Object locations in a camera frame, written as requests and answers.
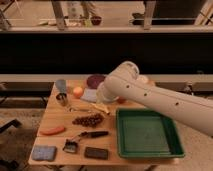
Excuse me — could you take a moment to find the wooden table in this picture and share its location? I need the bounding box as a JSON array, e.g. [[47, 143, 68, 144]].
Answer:
[[28, 79, 180, 167]]

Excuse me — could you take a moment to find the orange carrot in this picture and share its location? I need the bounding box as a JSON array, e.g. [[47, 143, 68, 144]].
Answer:
[[39, 126, 66, 136]]

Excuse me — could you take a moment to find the purple bowl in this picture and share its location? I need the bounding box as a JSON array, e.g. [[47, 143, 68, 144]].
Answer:
[[86, 74, 105, 89]]

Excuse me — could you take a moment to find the banana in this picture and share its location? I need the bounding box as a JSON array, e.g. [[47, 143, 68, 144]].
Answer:
[[92, 103, 110, 115]]

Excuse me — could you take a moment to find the blue sponge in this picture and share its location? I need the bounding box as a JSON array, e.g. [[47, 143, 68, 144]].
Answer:
[[31, 145, 57, 162]]

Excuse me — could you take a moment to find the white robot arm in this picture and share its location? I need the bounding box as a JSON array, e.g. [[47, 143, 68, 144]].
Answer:
[[97, 61, 213, 137]]

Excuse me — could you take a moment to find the black-handled tool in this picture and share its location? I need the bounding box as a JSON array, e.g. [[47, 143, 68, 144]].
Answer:
[[79, 131, 109, 138]]

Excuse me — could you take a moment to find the orange round fruit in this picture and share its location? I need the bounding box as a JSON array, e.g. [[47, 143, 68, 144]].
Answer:
[[73, 87, 84, 99]]

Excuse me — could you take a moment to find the bunch of dark grapes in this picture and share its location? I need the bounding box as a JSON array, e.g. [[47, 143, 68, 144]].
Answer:
[[72, 114, 104, 128]]

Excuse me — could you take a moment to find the metal spoon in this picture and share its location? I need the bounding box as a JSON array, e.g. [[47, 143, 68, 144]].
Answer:
[[69, 107, 92, 113]]

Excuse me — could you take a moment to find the grey-blue towel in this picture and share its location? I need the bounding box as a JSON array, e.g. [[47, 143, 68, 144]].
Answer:
[[80, 87, 118, 104]]

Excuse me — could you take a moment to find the red bowl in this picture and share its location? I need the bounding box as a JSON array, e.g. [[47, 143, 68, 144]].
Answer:
[[117, 97, 127, 104]]

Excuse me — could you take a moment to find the green plastic tray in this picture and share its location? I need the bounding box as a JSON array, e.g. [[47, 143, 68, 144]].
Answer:
[[116, 108, 185, 159]]

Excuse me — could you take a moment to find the black rectangular block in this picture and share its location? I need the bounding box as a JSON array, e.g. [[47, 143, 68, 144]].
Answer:
[[84, 147, 108, 160]]

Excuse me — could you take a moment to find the metal cup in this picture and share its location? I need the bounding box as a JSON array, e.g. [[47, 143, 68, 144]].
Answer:
[[56, 93, 68, 106]]

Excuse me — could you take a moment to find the blue-grey cup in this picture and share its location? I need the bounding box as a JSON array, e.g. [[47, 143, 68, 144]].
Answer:
[[55, 79, 67, 93]]

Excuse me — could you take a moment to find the dark bowl in background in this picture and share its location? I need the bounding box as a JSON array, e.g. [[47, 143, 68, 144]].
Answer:
[[91, 16, 102, 26]]

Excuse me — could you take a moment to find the white cup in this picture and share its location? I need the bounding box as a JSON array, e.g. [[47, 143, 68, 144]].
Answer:
[[138, 75, 149, 84]]

